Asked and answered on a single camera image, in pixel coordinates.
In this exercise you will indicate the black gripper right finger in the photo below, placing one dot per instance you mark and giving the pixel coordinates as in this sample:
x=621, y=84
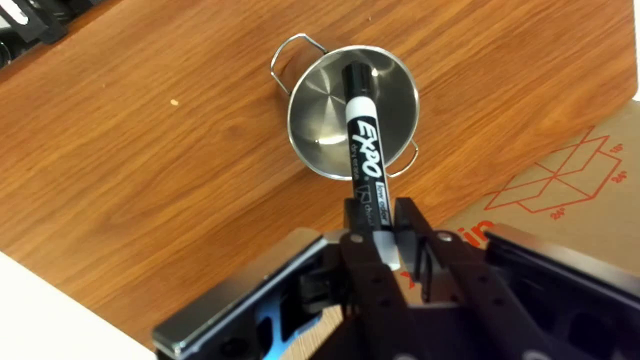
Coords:
x=461, y=292

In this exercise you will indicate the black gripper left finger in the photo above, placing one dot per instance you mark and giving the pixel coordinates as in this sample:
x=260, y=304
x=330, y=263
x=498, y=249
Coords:
x=362, y=287

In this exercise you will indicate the black Expo marker white cap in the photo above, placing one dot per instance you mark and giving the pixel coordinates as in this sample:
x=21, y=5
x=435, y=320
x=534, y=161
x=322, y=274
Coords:
x=362, y=147

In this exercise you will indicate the small steel pot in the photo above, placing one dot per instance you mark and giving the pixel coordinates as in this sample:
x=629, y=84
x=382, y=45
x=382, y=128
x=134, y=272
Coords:
x=316, y=113

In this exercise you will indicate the brown cardboard panel red print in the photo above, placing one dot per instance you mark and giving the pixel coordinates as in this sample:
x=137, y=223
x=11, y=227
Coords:
x=566, y=186

